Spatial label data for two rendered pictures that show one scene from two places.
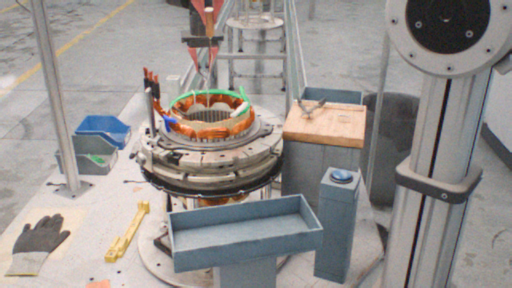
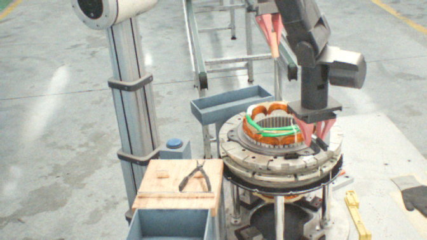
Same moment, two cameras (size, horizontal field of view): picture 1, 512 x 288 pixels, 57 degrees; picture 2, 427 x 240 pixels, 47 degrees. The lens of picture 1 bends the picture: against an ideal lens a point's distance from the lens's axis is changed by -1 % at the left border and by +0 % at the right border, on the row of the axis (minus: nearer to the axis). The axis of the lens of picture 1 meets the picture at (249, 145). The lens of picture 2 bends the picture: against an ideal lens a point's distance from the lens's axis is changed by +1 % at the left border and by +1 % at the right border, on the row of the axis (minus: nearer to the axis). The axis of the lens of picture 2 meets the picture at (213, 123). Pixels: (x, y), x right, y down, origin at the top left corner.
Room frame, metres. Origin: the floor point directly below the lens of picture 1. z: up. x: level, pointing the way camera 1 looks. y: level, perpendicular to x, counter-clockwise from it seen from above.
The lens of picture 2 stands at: (2.05, -0.20, 1.73)
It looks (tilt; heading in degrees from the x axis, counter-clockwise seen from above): 28 degrees down; 174
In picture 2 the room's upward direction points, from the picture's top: 5 degrees counter-clockwise
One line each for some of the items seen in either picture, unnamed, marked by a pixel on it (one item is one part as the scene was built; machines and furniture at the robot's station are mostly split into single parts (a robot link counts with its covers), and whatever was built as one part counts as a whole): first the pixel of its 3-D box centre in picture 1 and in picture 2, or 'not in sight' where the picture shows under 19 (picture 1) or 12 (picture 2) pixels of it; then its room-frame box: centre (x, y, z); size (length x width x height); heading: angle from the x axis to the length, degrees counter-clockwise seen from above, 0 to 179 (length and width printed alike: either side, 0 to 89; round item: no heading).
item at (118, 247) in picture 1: (128, 229); (357, 213); (0.98, 0.31, 0.80); 0.22 x 0.04 x 0.03; 171
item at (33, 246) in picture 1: (38, 240); (422, 197); (0.95, 0.53, 0.79); 0.24 x 0.13 x 0.02; 177
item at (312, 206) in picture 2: (171, 244); (308, 200); (0.91, 0.19, 0.81); 0.08 x 0.05 x 0.01; 46
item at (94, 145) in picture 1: (88, 154); not in sight; (1.35, 0.52, 0.82); 0.16 x 0.14 x 0.07; 87
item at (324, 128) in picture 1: (326, 122); (180, 185); (1.08, -0.19, 1.05); 0.20 x 0.19 x 0.02; 166
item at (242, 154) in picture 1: (211, 129); (279, 134); (0.97, 0.09, 1.09); 0.32 x 0.32 x 0.01
